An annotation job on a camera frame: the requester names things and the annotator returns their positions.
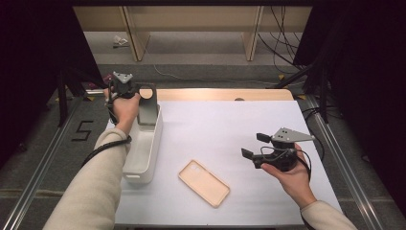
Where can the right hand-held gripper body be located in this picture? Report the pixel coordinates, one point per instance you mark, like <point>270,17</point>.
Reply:
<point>284,159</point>

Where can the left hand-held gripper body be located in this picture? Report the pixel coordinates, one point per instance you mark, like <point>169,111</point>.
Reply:
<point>123,86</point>

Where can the beige phone case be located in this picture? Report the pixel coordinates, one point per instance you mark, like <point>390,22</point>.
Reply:
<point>204,183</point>

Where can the white plastic storage box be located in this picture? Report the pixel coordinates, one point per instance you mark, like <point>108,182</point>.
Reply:
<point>140,156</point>

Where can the person's left hand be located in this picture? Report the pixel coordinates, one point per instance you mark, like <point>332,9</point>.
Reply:
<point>124,111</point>

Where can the person's right hand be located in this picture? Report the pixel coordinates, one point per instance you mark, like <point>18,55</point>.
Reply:
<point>297,182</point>

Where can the small pink object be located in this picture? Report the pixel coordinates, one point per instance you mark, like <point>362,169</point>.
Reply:
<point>109,77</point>

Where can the white table sheet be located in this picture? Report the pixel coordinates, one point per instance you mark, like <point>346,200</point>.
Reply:
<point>223,134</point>

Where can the crumpled white paper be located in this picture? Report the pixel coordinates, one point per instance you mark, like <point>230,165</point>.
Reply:
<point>119,41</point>

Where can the black metal stand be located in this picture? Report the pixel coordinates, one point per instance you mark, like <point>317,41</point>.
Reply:
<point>324,96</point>
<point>62,102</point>

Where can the wooden shelf unit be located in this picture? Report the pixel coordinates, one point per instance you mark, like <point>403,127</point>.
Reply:
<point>191,19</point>

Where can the metal floor rail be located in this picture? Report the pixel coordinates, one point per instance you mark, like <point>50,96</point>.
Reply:
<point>33,182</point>
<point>350,175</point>

